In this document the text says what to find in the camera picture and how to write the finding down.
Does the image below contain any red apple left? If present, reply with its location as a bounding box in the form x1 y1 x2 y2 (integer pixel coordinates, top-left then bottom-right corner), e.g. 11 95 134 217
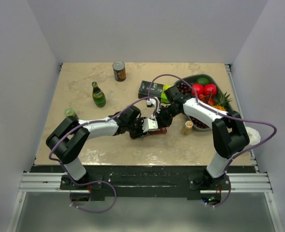
191 83 204 96

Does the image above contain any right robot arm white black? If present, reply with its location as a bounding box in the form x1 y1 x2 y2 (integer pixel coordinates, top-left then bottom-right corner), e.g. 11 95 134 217
156 86 250 190

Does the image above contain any red apple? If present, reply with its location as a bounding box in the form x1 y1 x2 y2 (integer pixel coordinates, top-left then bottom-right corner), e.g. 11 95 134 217
203 84 217 96
191 83 204 96

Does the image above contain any black mounting base plate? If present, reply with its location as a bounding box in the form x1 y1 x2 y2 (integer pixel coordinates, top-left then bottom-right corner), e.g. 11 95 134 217
31 164 232 201

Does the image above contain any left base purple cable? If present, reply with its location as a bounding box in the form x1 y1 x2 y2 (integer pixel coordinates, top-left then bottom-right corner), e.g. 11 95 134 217
69 180 117 214

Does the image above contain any grey fruit tray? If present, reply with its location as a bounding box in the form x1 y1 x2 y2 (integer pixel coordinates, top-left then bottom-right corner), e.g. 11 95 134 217
174 74 233 131

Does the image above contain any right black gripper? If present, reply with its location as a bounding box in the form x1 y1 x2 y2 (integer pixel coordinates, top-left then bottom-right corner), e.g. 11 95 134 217
154 105 180 130

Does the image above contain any orange labelled tin can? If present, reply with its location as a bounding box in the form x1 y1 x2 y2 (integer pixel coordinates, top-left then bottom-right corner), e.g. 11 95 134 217
112 61 126 82

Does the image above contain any small green lidded jar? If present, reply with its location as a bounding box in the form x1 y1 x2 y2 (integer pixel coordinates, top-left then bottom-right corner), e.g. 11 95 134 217
64 108 77 117

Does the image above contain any white paper cup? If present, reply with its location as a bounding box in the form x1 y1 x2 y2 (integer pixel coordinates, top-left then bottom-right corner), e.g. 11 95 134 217
245 126 261 145

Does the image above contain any black green product box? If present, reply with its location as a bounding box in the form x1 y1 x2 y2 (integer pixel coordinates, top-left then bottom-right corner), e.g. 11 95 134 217
138 81 171 103

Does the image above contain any green lime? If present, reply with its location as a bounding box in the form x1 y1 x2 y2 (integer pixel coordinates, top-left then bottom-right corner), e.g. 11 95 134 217
195 76 210 86

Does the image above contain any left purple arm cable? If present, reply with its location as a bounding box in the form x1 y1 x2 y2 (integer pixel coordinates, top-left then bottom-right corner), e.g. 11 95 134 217
48 95 155 187

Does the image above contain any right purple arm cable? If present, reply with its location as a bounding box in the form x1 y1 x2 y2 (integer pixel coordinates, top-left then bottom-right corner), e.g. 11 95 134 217
147 74 278 174

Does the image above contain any green glass bottle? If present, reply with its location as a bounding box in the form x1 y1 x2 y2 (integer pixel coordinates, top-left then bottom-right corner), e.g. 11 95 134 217
92 82 106 107

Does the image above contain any red apple right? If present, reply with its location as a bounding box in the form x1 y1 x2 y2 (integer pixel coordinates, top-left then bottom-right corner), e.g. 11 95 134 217
203 84 217 96

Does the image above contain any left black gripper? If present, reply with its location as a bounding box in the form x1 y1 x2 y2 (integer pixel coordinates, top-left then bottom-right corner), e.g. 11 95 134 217
127 117 149 140

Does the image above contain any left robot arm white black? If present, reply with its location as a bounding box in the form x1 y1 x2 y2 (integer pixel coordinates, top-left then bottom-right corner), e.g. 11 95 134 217
46 106 158 189

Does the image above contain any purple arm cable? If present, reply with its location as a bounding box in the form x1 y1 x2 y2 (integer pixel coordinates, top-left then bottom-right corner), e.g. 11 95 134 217
48 95 155 187
147 74 278 174

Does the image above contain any aluminium frame rail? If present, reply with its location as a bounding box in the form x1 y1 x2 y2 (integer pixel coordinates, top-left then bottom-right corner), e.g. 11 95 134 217
19 166 272 194

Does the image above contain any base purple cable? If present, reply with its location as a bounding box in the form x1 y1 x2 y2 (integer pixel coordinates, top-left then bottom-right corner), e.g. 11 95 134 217
204 175 232 208
69 180 117 214

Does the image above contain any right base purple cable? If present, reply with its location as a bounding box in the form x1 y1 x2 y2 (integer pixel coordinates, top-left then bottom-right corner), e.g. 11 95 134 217
204 175 232 208

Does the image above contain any dark red grapes bunch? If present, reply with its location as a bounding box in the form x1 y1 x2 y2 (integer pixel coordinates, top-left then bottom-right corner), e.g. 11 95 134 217
176 82 192 95

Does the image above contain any clear pill jar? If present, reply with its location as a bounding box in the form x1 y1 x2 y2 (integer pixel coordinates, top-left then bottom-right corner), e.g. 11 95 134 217
182 120 193 135

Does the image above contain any small pineapple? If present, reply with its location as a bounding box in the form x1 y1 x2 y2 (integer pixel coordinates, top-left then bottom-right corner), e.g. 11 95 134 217
213 92 232 111

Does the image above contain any red cherries cluster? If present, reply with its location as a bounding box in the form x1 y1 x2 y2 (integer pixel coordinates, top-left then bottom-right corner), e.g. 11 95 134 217
199 94 216 106

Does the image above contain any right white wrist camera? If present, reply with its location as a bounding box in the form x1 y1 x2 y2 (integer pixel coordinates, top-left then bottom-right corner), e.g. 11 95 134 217
146 97 160 115

